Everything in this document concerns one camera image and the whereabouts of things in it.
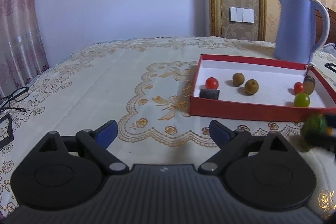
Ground red cherry tomato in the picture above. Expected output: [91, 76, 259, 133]
[205, 77, 219, 89]
[293, 82, 304, 94]

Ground blue electric kettle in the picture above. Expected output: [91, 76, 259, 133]
[274, 0, 330, 64]

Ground pink patterned curtain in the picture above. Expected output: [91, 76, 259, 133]
[1, 0, 49, 97]

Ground red shallow cardboard box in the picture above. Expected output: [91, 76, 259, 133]
[190, 55, 335, 122]

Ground cream lace tablecloth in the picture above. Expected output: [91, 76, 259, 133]
[1, 38, 335, 223]

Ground green tomato with stem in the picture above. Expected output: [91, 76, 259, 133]
[301, 114, 329, 151]

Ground white wall switch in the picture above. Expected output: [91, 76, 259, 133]
[230, 7, 255, 23]

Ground pile of clothes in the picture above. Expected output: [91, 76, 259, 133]
[323, 43, 336, 54]

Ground brown longan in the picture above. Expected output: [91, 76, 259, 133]
[232, 72, 245, 86]
[244, 79, 259, 95]

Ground large sugarcane piece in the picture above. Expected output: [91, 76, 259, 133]
[199, 89, 220, 100]

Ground small sugarcane piece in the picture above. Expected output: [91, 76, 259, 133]
[302, 75, 315, 95]

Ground black eyeglasses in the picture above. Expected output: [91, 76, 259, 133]
[1, 86, 30, 113]

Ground black frame tool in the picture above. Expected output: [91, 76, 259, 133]
[324, 63, 336, 72]

